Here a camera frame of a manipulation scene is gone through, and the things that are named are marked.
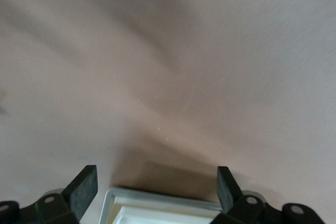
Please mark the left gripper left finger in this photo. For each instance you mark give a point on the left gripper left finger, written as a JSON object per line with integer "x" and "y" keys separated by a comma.
{"x": 78, "y": 197}

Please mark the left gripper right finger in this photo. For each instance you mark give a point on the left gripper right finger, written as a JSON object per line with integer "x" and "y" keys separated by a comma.
{"x": 228, "y": 195}

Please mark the white cabinet drawer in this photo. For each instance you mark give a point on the white cabinet drawer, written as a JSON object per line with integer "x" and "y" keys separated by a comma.
{"x": 157, "y": 216}

